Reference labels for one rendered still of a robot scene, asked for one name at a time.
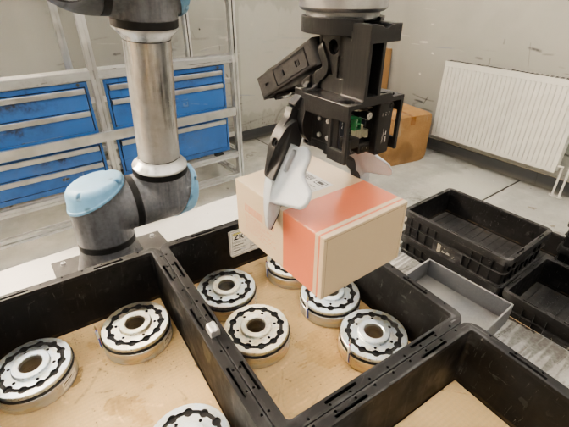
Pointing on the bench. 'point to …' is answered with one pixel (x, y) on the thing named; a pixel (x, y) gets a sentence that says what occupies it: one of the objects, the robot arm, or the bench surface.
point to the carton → (325, 227)
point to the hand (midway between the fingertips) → (316, 206)
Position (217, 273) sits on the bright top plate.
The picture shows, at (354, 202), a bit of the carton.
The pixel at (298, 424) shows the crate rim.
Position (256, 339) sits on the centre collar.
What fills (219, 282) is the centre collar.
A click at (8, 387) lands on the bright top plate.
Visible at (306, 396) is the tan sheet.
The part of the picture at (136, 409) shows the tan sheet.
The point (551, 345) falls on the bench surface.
